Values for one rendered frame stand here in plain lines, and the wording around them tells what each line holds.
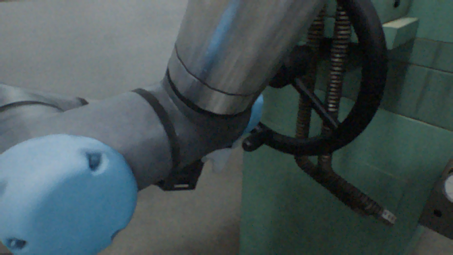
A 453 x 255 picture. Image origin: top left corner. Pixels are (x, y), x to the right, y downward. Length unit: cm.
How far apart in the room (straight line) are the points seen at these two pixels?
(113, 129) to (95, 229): 6
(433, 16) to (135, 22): 143
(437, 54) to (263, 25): 42
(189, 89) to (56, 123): 9
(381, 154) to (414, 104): 12
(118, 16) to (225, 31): 153
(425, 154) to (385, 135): 7
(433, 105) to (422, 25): 13
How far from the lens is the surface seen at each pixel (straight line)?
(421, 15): 56
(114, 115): 22
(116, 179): 19
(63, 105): 31
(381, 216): 59
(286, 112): 72
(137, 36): 176
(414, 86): 58
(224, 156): 46
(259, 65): 19
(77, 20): 162
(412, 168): 64
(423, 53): 57
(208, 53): 19
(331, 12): 50
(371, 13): 39
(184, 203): 138
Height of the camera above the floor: 96
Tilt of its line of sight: 30 degrees down
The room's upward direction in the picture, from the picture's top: straight up
